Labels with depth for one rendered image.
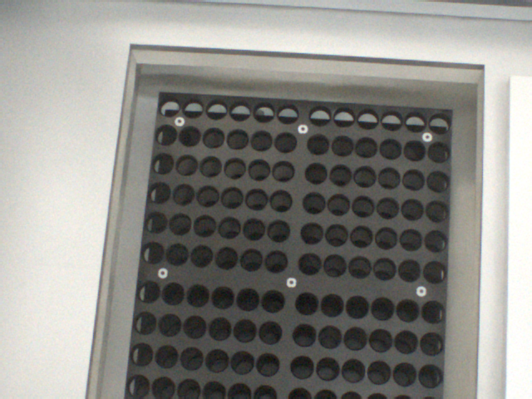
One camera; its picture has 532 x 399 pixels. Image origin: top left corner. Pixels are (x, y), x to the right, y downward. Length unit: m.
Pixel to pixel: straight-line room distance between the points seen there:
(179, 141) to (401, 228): 0.14
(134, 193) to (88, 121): 0.11
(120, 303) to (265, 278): 0.11
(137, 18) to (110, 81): 0.04
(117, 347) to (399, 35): 0.26
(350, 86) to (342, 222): 0.13
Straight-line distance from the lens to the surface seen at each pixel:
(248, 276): 0.60
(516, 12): 0.60
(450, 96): 0.70
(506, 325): 0.54
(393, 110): 0.63
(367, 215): 0.61
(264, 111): 0.68
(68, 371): 0.55
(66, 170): 0.58
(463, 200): 0.68
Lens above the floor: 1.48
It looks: 73 degrees down
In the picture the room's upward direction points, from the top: 9 degrees counter-clockwise
